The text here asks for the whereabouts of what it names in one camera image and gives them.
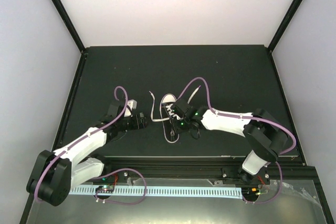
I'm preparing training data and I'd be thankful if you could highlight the white shoelace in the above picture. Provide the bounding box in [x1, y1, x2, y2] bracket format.
[148, 85, 202, 141]

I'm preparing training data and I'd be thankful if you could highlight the black white sneaker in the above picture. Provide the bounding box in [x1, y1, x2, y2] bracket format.
[160, 93, 180, 144]

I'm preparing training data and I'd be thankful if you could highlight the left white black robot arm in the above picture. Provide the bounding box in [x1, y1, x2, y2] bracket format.
[26, 100, 148, 206]

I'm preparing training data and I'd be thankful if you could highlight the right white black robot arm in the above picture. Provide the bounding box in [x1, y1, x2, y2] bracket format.
[169, 104, 291, 184]

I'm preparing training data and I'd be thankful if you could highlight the black table mat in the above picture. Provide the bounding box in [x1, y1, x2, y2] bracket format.
[54, 45, 294, 148]

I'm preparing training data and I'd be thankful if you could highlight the left small circuit board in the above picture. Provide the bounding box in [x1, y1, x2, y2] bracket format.
[95, 185, 114, 193]

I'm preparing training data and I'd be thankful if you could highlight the small circuit board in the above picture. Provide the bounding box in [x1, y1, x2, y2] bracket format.
[246, 187, 269, 196]
[95, 185, 114, 193]

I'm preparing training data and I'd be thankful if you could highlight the right small circuit board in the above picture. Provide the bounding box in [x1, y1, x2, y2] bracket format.
[246, 187, 269, 196]

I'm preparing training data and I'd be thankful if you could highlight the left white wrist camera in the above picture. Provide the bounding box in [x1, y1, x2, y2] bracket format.
[124, 99, 137, 118]

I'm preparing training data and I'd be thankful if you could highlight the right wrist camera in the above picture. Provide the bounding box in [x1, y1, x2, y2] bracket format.
[172, 99, 196, 119]

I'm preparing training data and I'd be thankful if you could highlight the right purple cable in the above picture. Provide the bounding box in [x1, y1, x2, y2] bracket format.
[174, 77, 297, 206]

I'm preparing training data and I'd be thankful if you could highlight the purple cable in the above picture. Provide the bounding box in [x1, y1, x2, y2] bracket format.
[33, 86, 147, 206]
[174, 77, 297, 206]

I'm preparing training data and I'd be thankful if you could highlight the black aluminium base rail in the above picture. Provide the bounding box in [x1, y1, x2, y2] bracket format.
[90, 154, 320, 183]

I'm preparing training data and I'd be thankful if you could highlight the light blue slotted cable duct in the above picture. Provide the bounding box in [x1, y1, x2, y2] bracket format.
[69, 185, 243, 199]

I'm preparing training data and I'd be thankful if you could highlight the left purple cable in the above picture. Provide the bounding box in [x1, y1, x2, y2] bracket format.
[33, 86, 147, 206]

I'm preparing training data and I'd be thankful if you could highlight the left black frame post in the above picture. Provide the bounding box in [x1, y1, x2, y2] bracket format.
[51, 0, 86, 53]

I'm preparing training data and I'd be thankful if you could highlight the black frame post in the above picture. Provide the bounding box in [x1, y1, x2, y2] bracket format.
[267, 0, 303, 54]
[51, 0, 86, 53]

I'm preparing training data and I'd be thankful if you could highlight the right black frame post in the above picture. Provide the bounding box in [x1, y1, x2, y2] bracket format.
[267, 0, 303, 54]

